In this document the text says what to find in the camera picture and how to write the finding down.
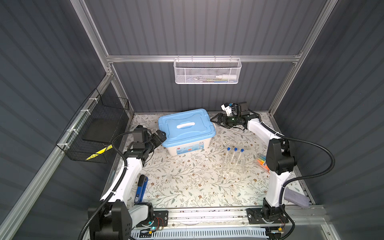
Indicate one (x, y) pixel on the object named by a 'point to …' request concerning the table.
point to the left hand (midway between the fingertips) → (160, 136)
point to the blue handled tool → (142, 185)
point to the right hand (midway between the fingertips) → (216, 122)
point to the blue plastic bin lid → (187, 127)
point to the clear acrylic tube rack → (233, 167)
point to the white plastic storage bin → (184, 150)
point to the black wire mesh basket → (89, 137)
